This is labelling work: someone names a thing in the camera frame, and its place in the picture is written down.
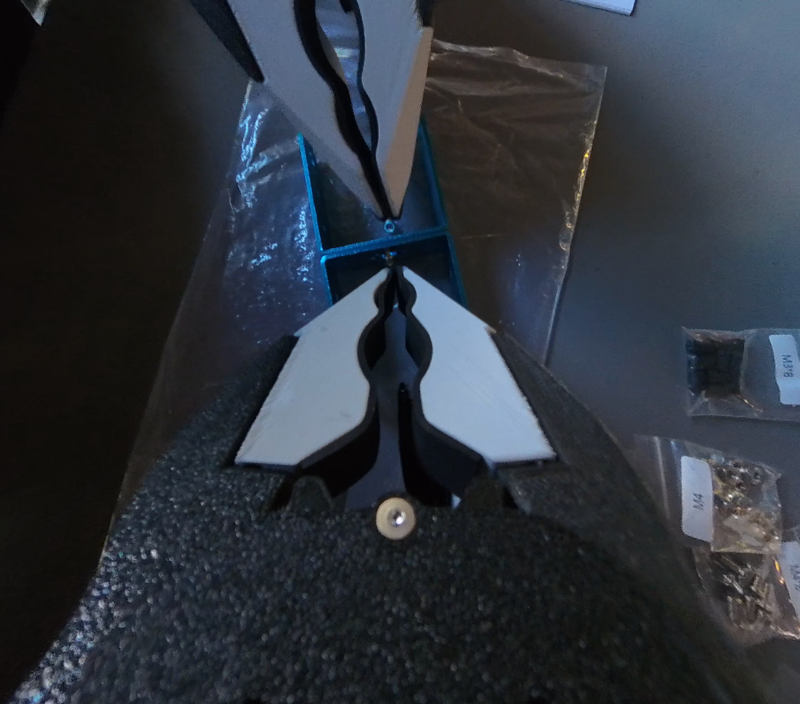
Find scattered small clear hardware bags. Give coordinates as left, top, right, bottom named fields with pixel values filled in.
left=631, top=326, right=800, bottom=649

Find blue metal bracket assembly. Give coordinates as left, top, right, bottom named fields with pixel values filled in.
left=299, top=117, right=470, bottom=311

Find clear plastic bag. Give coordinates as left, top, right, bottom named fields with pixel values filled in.
left=222, top=38, right=608, bottom=505

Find dark grey desk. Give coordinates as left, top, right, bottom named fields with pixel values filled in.
left=0, top=0, right=800, bottom=680

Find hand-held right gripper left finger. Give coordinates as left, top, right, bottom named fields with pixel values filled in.
left=235, top=268, right=393, bottom=469

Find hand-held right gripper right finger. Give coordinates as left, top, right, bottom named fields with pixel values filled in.
left=404, top=268, right=557, bottom=464

